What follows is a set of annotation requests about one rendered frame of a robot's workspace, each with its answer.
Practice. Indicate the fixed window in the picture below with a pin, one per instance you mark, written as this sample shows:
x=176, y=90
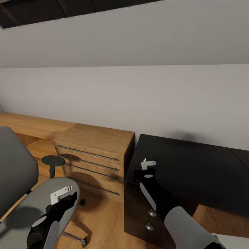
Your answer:
x=15, y=13

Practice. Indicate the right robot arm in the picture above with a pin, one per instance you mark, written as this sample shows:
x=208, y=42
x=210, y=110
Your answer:
x=185, y=231

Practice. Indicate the swivel chair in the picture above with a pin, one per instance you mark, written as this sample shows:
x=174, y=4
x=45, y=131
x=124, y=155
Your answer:
x=18, y=175

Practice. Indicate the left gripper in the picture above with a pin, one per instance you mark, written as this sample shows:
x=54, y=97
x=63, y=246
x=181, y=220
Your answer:
x=66, y=203

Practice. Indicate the cabinet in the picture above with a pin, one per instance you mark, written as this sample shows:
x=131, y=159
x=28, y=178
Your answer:
x=142, y=221
x=97, y=158

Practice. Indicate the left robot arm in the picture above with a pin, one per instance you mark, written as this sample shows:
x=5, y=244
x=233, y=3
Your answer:
x=44, y=232

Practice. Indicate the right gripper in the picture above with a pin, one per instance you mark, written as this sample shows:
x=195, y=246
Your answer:
x=138, y=173

